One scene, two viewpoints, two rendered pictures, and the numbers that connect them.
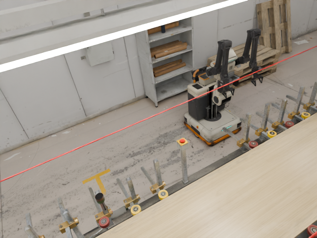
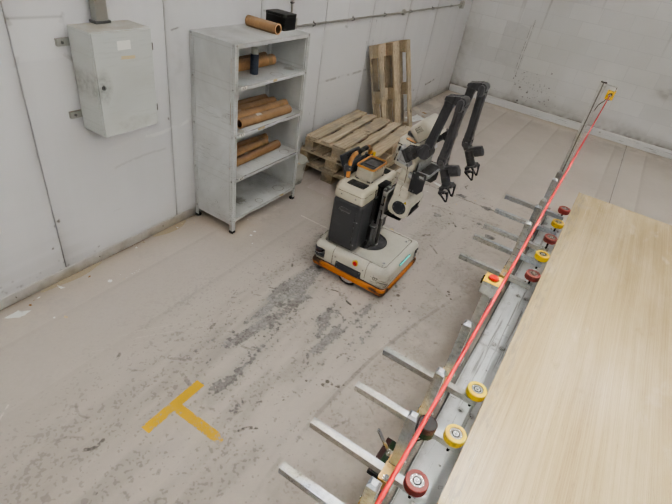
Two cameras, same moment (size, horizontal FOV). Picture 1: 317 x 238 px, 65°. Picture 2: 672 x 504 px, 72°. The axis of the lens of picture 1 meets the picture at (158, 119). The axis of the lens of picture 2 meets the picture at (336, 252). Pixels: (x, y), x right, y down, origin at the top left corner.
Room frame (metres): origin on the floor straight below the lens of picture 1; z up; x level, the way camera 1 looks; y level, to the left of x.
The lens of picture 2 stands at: (0.66, 1.35, 2.35)
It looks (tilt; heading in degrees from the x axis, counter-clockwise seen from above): 35 degrees down; 321
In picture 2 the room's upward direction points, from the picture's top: 10 degrees clockwise
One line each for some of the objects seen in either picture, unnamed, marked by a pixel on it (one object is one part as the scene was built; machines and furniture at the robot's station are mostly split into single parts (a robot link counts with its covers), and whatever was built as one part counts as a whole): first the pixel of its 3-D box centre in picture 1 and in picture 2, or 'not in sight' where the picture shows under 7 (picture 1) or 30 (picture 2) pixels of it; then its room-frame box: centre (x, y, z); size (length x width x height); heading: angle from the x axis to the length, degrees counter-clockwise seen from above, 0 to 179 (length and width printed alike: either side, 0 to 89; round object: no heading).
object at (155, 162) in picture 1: (159, 179); (451, 363); (1.38, 0.07, 0.92); 0.04 x 0.04 x 0.48; 25
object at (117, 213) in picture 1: (111, 216); not in sight; (1.20, 0.51, 0.75); 0.26 x 0.01 x 0.10; 115
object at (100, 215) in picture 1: (104, 215); (392, 470); (1.16, 0.54, 0.85); 0.14 x 0.06 x 0.05; 115
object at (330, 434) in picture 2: (97, 206); (362, 456); (1.25, 0.60, 0.84); 0.43 x 0.03 x 0.04; 25
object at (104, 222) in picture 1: (105, 225); (413, 488); (1.07, 0.52, 0.85); 0.08 x 0.08 x 0.11
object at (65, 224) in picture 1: (69, 225); not in sight; (1.06, 0.77, 0.95); 0.14 x 0.06 x 0.05; 115
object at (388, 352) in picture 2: (152, 183); (428, 375); (1.42, 0.13, 0.83); 0.43 x 0.03 x 0.04; 25
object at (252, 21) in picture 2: not in sight; (263, 24); (4.24, -0.40, 1.59); 0.30 x 0.08 x 0.08; 25
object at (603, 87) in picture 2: not in sight; (577, 152); (2.31, -2.05, 1.20); 0.15 x 0.12 x 1.00; 115
